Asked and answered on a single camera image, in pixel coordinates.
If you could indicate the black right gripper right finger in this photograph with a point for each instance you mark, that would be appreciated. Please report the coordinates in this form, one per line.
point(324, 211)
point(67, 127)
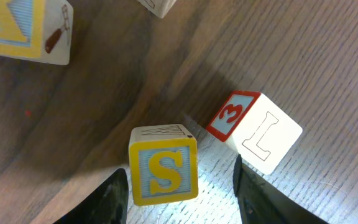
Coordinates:
point(261, 202)

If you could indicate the yellow A wooden block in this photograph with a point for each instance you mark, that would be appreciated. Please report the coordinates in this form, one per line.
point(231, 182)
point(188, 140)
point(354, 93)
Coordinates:
point(36, 30)

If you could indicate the wood L top block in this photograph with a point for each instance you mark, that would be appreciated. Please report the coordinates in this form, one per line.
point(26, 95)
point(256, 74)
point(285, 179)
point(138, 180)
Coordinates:
point(255, 127)

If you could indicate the yellow S wooden block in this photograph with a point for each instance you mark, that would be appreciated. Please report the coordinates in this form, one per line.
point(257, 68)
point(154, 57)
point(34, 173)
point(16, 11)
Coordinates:
point(163, 164)

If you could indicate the blue D block lower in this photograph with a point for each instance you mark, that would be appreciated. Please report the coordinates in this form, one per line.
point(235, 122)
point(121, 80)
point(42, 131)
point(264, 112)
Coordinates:
point(158, 7)

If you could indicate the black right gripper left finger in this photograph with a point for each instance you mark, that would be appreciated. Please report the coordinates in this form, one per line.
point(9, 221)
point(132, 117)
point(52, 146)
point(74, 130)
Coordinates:
point(105, 205)

